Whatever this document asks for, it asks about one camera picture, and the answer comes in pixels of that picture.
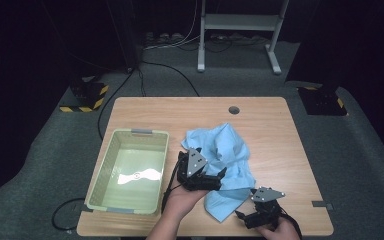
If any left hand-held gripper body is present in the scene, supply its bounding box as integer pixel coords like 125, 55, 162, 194
176, 147, 215, 192

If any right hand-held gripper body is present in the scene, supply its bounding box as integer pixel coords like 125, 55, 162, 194
248, 185, 286, 225

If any light blue cloth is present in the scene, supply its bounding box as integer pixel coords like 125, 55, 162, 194
180, 122, 257, 223

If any light green plastic basket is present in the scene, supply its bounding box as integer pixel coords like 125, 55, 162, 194
84, 128, 170, 215

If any person's right hand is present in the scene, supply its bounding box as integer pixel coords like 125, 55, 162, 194
255, 216, 302, 240

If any person's left hand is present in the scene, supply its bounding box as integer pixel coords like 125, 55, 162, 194
162, 181, 212, 222

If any black box with striped edge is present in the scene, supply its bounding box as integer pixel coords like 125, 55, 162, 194
296, 85, 349, 117
59, 79, 110, 113

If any power strip with plugs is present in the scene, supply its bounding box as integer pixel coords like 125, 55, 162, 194
143, 31, 188, 48

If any white metal stand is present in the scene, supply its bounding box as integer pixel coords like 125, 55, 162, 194
197, 0, 290, 75

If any left hand-held gripper black cable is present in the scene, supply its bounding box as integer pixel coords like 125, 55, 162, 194
160, 159, 183, 214

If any hand-held gripper black cable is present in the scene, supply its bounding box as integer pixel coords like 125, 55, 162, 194
279, 209, 303, 240
160, 159, 183, 214

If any right hand-held gripper black cable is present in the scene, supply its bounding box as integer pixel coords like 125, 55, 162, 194
279, 209, 303, 240

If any curved black floor cable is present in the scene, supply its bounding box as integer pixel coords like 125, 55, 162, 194
138, 59, 201, 98

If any long black floor cable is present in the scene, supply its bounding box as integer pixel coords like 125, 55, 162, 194
96, 68, 135, 141

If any white cable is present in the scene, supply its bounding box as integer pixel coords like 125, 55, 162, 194
143, 0, 202, 52

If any looped black floor cable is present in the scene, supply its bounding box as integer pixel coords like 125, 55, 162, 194
52, 197, 87, 232

